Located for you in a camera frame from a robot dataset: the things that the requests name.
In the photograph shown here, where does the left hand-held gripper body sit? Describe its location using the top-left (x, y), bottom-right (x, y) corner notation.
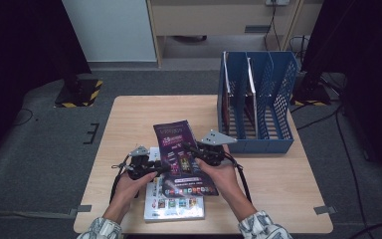
top-left (125, 144), bottom-right (162, 181)

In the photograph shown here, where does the person's right hand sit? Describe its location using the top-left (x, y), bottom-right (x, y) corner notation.
top-left (194, 144), bottom-right (249, 204)

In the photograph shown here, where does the black floor tape mark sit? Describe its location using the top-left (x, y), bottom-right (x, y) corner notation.
top-left (83, 122), bottom-right (100, 145)

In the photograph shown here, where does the white cabinet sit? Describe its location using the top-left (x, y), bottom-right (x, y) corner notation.
top-left (61, 0), bottom-right (157, 63)

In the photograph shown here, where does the person's left hand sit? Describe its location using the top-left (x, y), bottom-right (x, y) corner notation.
top-left (112, 170), bottom-right (159, 215)

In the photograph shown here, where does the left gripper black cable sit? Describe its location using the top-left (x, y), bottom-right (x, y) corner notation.
top-left (108, 155), bottom-right (130, 204)

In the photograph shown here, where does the light wooden desk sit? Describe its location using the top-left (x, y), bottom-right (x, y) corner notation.
top-left (145, 0), bottom-right (326, 69)

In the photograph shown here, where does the long black floor cable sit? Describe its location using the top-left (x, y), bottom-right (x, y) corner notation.
top-left (334, 103), bottom-right (370, 233)

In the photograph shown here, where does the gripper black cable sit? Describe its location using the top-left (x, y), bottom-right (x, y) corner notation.
top-left (108, 155), bottom-right (130, 204)
top-left (225, 152), bottom-right (253, 203)

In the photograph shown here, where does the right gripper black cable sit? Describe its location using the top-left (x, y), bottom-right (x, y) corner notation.
top-left (225, 152), bottom-right (253, 203)

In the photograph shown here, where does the black and red magazine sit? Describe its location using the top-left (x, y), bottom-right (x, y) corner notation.
top-left (222, 51), bottom-right (233, 132)

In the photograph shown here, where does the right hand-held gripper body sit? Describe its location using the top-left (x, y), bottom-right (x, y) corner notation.
top-left (197, 128), bottom-right (239, 167)

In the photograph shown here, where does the thin black floor cable loop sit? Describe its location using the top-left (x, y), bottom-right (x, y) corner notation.
top-left (8, 108), bottom-right (34, 128)

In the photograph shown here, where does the blue file rack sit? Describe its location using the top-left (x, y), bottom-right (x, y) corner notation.
top-left (217, 50), bottom-right (299, 154)

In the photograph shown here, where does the grey tape piece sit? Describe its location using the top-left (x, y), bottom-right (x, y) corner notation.
top-left (69, 204), bottom-right (93, 217)
top-left (312, 205), bottom-right (337, 216)

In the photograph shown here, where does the black socket cable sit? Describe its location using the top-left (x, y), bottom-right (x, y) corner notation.
top-left (263, 4), bottom-right (282, 52)

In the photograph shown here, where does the thick white book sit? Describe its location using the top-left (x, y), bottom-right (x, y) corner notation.
top-left (143, 146), bottom-right (206, 222)

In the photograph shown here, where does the grey floor strip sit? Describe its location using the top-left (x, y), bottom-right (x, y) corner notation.
top-left (0, 210), bottom-right (78, 220)

